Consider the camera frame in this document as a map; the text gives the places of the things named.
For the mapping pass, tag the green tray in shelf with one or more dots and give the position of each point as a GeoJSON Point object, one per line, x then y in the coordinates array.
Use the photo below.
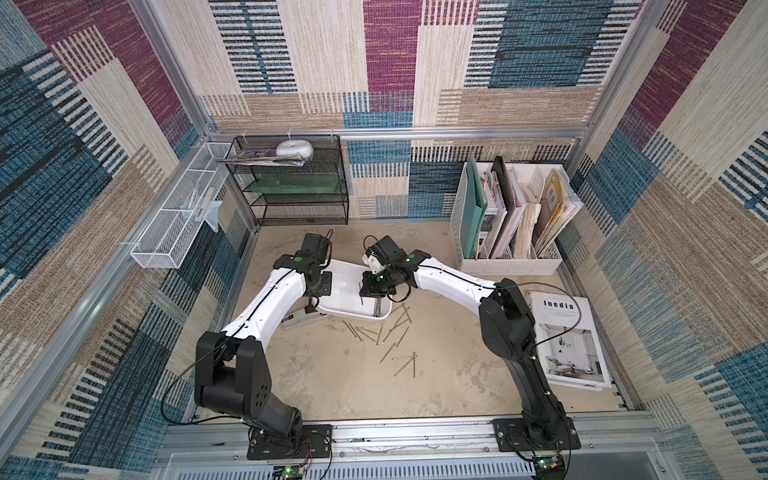
{"type": "Point", "coordinates": [284, 184]}

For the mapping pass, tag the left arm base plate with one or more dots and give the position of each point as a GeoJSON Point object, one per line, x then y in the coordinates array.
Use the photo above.
{"type": "Point", "coordinates": [312, 442]}

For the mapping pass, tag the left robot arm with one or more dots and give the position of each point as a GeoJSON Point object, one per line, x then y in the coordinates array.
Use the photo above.
{"type": "Point", "coordinates": [231, 372]}

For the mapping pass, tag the black binder in organizer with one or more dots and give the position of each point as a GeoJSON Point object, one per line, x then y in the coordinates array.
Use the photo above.
{"type": "Point", "coordinates": [504, 181]}

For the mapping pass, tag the brown envelopes in organizer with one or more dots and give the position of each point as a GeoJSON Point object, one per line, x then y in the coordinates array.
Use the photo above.
{"type": "Point", "coordinates": [559, 204]}

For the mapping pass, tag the black wire mesh shelf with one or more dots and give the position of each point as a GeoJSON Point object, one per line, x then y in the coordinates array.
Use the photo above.
{"type": "Point", "coordinates": [295, 209]}

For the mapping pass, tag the white wire wall basket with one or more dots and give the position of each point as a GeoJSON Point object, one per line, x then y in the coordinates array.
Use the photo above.
{"type": "Point", "coordinates": [191, 203]}

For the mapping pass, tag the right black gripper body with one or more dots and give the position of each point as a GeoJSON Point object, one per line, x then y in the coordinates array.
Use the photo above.
{"type": "Point", "coordinates": [374, 285]}

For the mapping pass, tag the white Inedia magazine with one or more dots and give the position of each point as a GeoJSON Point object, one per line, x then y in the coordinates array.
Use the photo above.
{"type": "Point", "coordinates": [569, 351]}

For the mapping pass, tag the white plastic storage box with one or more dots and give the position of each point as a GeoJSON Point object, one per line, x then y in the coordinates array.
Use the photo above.
{"type": "Point", "coordinates": [345, 299]}

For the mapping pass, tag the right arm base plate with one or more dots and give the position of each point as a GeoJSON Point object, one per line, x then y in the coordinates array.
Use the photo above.
{"type": "Point", "coordinates": [516, 433]}

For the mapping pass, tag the white desktop file organizer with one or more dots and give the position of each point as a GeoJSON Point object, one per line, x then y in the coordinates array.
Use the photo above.
{"type": "Point", "coordinates": [505, 245]}

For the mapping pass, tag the steel nail lower pair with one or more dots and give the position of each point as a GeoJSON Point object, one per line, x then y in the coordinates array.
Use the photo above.
{"type": "Point", "coordinates": [409, 362]}

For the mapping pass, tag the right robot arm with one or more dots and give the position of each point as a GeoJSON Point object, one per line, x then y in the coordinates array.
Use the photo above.
{"type": "Point", "coordinates": [507, 329]}

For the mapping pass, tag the white round device on shelf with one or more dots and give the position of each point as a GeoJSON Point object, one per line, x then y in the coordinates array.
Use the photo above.
{"type": "Point", "coordinates": [295, 149]}

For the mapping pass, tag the green folder in organizer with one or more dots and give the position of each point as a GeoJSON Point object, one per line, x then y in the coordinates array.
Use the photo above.
{"type": "Point", "coordinates": [473, 210]}

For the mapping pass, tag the magazines on black shelf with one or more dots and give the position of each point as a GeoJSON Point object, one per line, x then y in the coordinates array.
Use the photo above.
{"type": "Point", "coordinates": [269, 158]}

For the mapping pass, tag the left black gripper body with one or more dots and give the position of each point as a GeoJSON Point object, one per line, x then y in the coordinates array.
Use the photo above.
{"type": "Point", "coordinates": [323, 286]}

